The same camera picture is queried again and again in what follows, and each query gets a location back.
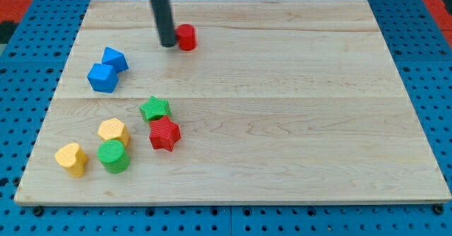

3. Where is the red star block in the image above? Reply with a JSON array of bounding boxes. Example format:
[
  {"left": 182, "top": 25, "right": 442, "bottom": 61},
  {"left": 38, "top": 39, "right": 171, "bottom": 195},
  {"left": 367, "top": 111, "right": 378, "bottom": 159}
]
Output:
[{"left": 148, "top": 115, "right": 182, "bottom": 152}]

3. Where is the green star block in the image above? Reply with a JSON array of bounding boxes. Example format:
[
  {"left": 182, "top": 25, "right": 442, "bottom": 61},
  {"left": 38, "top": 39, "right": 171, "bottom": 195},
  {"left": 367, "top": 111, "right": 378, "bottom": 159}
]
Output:
[{"left": 139, "top": 96, "right": 172, "bottom": 122}]

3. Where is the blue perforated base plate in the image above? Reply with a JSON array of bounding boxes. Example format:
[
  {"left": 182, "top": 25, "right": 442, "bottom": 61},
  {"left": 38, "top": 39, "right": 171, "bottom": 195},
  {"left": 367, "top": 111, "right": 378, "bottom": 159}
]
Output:
[{"left": 1, "top": 0, "right": 451, "bottom": 235}]

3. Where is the blue cube block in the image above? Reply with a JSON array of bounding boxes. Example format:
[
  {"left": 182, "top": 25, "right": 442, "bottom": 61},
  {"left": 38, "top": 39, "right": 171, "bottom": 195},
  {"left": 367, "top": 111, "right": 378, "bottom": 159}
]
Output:
[{"left": 87, "top": 64, "right": 119, "bottom": 93}]

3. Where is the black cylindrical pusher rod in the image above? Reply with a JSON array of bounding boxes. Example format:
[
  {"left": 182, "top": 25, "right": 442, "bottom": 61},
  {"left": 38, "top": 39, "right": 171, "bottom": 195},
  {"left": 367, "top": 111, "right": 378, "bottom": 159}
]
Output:
[{"left": 150, "top": 0, "right": 177, "bottom": 47}]

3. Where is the yellow hexagon block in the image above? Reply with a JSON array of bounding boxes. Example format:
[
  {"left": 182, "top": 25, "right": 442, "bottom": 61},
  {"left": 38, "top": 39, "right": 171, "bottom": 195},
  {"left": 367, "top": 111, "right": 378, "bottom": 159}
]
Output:
[{"left": 97, "top": 118, "right": 130, "bottom": 147}]

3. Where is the red cylinder block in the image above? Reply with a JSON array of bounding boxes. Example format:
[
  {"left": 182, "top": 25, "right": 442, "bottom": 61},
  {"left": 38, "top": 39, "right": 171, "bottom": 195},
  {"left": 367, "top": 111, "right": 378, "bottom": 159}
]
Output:
[{"left": 176, "top": 24, "right": 197, "bottom": 51}]

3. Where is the light wooden board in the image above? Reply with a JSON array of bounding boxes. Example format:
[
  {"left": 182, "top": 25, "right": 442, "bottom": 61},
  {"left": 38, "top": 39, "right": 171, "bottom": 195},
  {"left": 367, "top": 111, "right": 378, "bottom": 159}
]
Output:
[{"left": 15, "top": 0, "right": 451, "bottom": 206}]

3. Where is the blue triangular prism block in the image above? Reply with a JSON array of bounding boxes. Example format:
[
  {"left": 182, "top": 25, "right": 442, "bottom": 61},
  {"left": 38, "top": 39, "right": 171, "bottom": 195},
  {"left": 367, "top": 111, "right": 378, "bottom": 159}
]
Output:
[{"left": 102, "top": 47, "right": 129, "bottom": 73}]

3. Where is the green cylinder block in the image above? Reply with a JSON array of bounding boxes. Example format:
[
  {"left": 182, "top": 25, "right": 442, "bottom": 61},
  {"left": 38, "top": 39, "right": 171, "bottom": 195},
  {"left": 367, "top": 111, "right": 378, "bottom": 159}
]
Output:
[{"left": 97, "top": 139, "right": 130, "bottom": 174}]

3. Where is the yellow heart block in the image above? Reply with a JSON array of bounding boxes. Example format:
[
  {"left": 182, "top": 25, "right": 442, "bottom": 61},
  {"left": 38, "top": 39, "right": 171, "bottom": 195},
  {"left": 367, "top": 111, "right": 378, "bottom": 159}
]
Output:
[{"left": 54, "top": 143, "right": 88, "bottom": 178}]

